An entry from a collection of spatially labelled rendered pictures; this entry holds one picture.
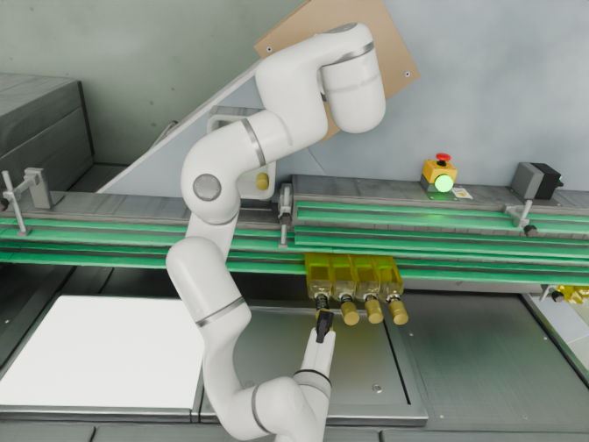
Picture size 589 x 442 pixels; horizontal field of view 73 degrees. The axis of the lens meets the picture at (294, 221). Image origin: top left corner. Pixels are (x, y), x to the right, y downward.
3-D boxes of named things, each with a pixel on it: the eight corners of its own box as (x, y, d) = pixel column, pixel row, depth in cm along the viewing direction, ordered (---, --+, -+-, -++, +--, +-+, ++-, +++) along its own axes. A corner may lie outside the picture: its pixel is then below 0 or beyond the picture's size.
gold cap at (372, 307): (363, 310, 93) (366, 324, 90) (365, 298, 91) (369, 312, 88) (378, 310, 94) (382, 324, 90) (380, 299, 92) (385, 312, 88)
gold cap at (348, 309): (339, 315, 91) (343, 325, 87) (341, 301, 90) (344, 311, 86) (355, 315, 92) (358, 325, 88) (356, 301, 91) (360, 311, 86)
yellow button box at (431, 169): (418, 180, 117) (427, 192, 111) (425, 156, 113) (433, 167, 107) (442, 181, 118) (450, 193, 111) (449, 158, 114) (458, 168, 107)
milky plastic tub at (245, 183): (214, 182, 115) (209, 196, 108) (211, 105, 104) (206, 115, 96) (273, 186, 116) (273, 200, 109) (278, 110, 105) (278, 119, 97)
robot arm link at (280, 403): (230, 418, 60) (277, 403, 56) (251, 363, 69) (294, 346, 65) (291, 475, 64) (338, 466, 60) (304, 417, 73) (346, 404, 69)
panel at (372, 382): (58, 300, 107) (-25, 419, 78) (55, 291, 105) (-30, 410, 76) (387, 311, 113) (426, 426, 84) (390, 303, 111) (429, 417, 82)
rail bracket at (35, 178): (48, 201, 113) (1, 245, 94) (33, 144, 104) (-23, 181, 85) (66, 202, 113) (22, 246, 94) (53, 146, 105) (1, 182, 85)
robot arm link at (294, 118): (258, 156, 73) (223, 68, 65) (372, 106, 76) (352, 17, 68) (270, 172, 65) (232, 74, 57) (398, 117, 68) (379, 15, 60)
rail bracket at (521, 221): (497, 210, 109) (522, 237, 97) (506, 186, 105) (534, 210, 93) (511, 210, 109) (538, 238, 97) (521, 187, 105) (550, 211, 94)
